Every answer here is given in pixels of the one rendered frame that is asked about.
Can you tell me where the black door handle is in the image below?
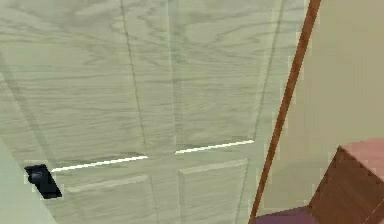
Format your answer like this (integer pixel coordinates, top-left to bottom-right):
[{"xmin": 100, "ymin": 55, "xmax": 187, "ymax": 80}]
[{"xmin": 23, "ymin": 163, "xmax": 63, "ymax": 200}]

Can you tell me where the brown wooden cabinet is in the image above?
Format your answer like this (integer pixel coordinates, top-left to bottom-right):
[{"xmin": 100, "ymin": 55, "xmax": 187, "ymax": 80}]
[{"xmin": 305, "ymin": 138, "xmax": 384, "ymax": 224}]

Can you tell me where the pale wood panelled door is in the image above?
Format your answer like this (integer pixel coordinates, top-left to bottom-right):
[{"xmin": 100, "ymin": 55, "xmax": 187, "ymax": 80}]
[{"xmin": 0, "ymin": 0, "xmax": 312, "ymax": 224}]

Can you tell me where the brown wooden door frame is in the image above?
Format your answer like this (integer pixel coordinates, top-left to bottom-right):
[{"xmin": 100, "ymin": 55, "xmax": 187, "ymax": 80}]
[{"xmin": 247, "ymin": 0, "xmax": 323, "ymax": 224}]

